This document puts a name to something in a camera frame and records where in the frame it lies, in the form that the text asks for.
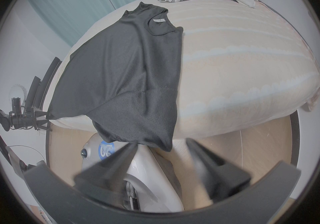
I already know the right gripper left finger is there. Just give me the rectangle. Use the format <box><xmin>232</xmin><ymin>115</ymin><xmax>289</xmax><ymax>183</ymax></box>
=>
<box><xmin>73</xmin><ymin>143</ymin><xmax>139</xmax><ymax>195</ymax></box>

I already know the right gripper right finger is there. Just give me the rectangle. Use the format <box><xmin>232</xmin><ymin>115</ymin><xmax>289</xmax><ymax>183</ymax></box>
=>
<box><xmin>186</xmin><ymin>138</ymin><xmax>251</xmax><ymax>203</ymax></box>

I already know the black T-shirt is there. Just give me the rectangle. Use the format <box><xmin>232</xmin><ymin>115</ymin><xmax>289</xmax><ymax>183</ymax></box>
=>
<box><xmin>46</xmin><ymin>2</ymin><xmax>184</xmax><ymax>152</ymax></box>

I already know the round white-framed mirror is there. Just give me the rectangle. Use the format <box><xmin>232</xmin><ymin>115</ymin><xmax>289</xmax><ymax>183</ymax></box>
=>
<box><xmin>9</xmin><ymin>83</ymin><xmax>27</xmax><ymax>101</ymax></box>

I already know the black dressing table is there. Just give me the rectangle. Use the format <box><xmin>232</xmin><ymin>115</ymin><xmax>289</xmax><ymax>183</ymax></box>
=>
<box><xmin>25</xmin><ymin>75</ymin><xmax>53</xmax><ymax>133</ymax></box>

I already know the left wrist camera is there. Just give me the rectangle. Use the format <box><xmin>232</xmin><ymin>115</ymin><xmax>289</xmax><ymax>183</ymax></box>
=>
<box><xmin>11</xmin><ymin>97</ymin><xmax>22</xmax><ymax>116</ymax></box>

